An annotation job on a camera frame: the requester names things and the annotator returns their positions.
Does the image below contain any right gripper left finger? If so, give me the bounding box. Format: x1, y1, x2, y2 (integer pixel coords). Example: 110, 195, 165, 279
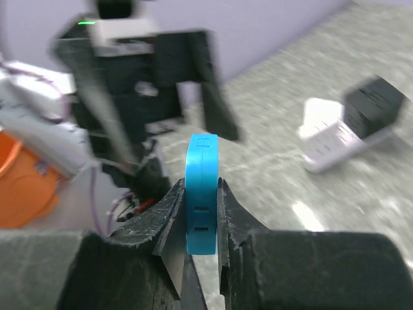
1, 181, 207, 309

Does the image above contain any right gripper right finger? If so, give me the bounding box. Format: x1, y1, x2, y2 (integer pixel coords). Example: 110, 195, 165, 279
217, 180, 412, 309

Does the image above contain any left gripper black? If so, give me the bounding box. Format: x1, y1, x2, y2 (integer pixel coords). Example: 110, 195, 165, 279
53, 30, 241, 181

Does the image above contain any blue plug adapter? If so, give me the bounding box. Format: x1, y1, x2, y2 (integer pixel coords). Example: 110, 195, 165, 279
185, 134, 219, 255

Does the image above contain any black socket adapter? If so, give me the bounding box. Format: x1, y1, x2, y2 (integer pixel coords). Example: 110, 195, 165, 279
343, 76, 408, 140

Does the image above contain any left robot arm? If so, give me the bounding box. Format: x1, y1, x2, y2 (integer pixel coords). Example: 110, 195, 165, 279
1, 25, 241, 182

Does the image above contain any orange plastic bucket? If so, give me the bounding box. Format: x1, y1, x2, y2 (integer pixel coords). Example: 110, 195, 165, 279
0, 131, 62, 228

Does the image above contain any small white power strip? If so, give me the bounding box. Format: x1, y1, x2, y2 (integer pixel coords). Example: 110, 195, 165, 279
298, 98, 394, 173

